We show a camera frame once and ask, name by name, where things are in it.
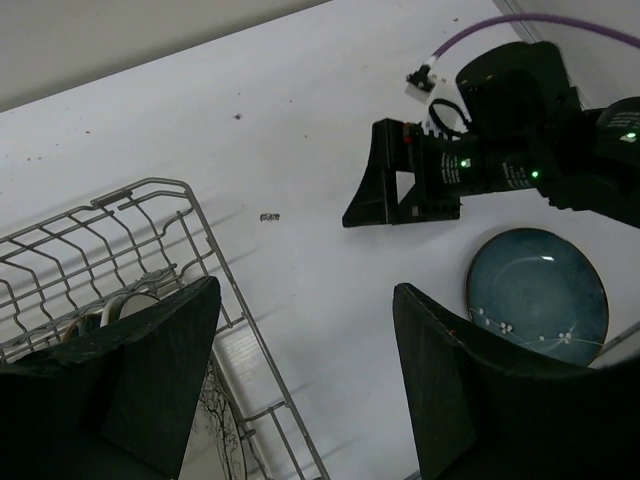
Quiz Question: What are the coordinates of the grey wire dish rack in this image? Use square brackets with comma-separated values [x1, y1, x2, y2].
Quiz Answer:
[1, 178, 329, 479]

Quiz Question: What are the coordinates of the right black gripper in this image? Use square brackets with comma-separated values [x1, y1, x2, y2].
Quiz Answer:
[342, 42, 581, 227]

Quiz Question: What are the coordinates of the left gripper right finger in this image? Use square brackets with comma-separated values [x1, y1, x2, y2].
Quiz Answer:
[393, 283, 639, 479]

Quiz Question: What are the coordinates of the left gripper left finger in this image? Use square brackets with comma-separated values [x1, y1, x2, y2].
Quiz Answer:
[1, 276, 221, 479]

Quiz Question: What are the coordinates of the dark blue plate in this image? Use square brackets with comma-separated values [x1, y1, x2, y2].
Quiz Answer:
[62, 313, 101, 342]
[465, 228, 610, 367]

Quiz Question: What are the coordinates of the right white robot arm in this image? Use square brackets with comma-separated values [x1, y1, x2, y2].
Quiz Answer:
[342, 42, 639, 228]

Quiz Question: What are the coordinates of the red teal floral plate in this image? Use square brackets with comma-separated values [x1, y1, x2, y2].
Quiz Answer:
[100, 292, 159, 327]

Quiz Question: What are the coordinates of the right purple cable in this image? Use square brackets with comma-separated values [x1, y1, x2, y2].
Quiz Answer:
[430, 12, 640, 64]

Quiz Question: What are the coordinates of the white tree pattern plate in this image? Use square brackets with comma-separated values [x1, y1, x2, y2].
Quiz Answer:
[179, 352, 247, 480]

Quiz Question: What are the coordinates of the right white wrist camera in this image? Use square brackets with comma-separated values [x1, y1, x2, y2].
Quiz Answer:
[405, 64, 470, 138]

